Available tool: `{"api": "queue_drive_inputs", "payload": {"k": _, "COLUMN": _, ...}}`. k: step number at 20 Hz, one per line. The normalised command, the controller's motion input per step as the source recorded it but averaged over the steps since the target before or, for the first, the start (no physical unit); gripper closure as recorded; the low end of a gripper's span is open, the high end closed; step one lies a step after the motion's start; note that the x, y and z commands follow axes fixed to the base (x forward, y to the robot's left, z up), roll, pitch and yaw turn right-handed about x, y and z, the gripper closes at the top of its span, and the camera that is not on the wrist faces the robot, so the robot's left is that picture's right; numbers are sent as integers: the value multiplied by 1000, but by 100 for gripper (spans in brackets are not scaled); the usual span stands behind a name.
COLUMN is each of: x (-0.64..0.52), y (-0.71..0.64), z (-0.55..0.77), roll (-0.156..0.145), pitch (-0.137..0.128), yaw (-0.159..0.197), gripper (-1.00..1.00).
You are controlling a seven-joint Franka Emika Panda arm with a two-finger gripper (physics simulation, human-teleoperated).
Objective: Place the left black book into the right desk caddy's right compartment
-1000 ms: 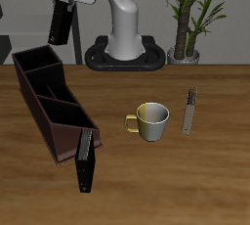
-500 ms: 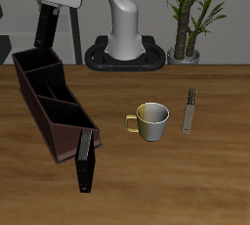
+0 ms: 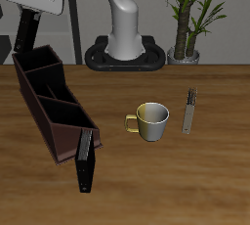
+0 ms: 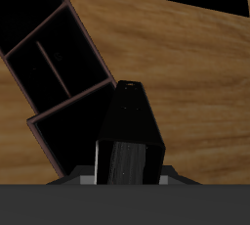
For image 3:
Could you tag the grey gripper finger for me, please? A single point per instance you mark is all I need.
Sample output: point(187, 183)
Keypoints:
point(36, 16)

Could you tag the black book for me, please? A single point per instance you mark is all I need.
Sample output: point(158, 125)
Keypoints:
point(85, 163)
point(25, 33)

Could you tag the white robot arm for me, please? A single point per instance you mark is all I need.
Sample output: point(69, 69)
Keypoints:
point(125, 23)

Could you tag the dark brown desk caddy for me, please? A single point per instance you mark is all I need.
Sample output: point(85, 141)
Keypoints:
point(57, 114)

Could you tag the dark angular object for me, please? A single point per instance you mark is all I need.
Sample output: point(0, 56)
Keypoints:
point(4, 51)

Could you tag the green pot plant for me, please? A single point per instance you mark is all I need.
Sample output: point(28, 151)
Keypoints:
point(182, 30)

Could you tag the yellow and white mug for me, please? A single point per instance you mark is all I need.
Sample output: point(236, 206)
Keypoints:
point(153, 121)

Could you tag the dark vertical post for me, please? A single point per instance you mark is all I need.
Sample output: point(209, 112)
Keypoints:
point(75, 23)

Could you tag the flat black base plate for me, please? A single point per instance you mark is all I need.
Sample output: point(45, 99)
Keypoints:
point(125, 65)

